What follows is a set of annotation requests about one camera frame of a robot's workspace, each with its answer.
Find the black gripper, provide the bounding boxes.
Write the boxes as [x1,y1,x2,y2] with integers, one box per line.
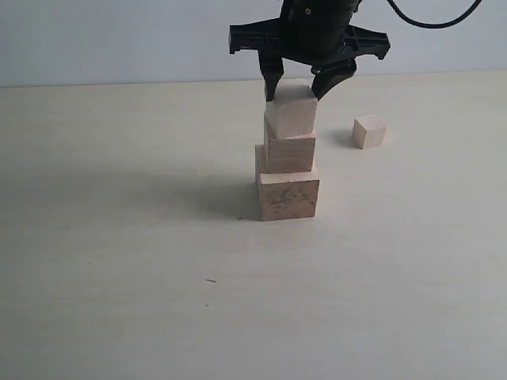
[229,0,391,101]

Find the pale wooden cube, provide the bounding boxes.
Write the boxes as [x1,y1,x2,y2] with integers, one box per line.
[265,79,318,139]

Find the medium wooden cube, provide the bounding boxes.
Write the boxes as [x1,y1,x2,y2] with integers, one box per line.
[264,118,316,173]

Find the small wooden cube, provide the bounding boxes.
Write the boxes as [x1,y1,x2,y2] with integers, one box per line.
[352,114,387,150]

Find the black cable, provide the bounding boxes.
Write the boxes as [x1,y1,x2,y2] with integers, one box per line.
[386,0,484,29]

